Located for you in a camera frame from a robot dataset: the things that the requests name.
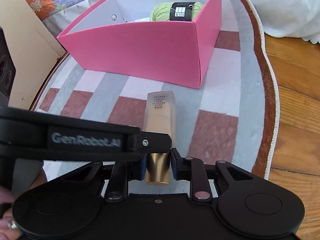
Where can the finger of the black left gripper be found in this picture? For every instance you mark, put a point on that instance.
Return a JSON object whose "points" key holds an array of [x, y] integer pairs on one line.
{"points": [[53, 137]]}

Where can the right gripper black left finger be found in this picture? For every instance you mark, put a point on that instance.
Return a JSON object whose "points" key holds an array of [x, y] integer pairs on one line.
{"points": [[122, 173]]}

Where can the white bed skirt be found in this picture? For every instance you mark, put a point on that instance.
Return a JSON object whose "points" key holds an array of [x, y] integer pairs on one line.
{"points": [[290, 18]]}

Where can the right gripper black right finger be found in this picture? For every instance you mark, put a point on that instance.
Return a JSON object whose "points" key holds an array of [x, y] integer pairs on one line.
{"points": [[192, 170]]}

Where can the green yarn ball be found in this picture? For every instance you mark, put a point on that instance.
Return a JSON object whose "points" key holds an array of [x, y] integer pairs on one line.
{"points": [[176, 11]]}

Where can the beige gold-capped cosmetic bottle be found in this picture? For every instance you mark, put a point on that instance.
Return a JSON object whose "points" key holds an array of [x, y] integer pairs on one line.
{"points": [[160, 119]]}

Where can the striped oval rug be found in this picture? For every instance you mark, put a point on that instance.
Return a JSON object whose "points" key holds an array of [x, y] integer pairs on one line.
{"points": [[234, 115]]}

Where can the pink cardboard box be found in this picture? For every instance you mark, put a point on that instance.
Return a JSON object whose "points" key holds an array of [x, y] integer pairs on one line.
{"points": [[115, 36]]}

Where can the person's left hand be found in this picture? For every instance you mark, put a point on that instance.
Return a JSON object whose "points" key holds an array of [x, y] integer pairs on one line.
{"points": [[7, 197]]}

